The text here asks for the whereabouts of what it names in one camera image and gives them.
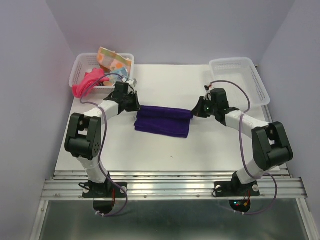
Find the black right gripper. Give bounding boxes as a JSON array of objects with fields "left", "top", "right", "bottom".
[{"left": 189, "top": 96, "right": 218, "bottom": 118}]

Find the purple towel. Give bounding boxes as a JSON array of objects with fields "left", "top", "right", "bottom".
[{"left": 134, "top": 105, "right": 193, "bottom": 138}]

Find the pink towel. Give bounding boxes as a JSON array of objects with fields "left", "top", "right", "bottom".
[{"left": 71, "top": 68, "right": 105, "bottom": 99}]

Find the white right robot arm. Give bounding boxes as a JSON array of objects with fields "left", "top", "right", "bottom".
[{"left": 191, "top": 87, "right": 294, "bottom": 195}]

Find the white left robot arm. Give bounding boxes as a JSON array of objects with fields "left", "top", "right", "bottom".
[{"left": 64, "top": 82, "right": 140, "bottom": 197}]

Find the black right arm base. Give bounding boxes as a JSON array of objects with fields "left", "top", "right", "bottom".
[{"left": 212, "top": 173, "right": 261, "bottom": 215}]

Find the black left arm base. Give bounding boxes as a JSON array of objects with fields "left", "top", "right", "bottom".
[{"left": 78, "top": 176, "right": 129, "bottom": 218}]

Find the light blue patterned towel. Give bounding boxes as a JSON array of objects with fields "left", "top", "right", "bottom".
[{"left": 110, "top": 67, "right": 130, "bottom": 79}]

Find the orange dotted patterned towel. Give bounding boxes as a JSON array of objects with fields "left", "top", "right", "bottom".
[{"left": 96, "top": 47, "right": 134, "bottom": 73}]

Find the white right plastic basket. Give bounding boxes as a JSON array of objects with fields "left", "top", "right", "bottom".
[{"left": 208, "top": 57, "right": 271, "bottom": 111}]

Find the white plastic basket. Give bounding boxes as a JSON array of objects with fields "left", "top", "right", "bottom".
[
  {"left": 208, "top": 57, "right": 271, "bottom": 111},
  {"left": 69, "top": 53, "right": 135, "bottom": 94}
]

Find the white left plastic basket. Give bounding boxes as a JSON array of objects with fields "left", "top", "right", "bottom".
[{"left": 69, "top": 53, "right": 135, "bottom": 94}]

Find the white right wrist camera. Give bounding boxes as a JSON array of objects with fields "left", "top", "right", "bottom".
[{"left": 204, "top": 84, "right": 215, "bottom": 101}]

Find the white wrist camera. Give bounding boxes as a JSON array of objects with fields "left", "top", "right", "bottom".
[
  {"left": 123, "top": 78, "right": 138, "bottom": 88},
  {"left": 204, "top": 84, "right": 215, "bottom": 101}
]

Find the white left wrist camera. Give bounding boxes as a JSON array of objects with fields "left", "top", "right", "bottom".
[{"left": 123, "top": 78, "right": 138, "bottom": 88}]

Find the aluminium mounting rail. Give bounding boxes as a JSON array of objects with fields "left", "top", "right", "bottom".
[{"left": 41, "top": 170, "right": 308, "bottom": 201}]

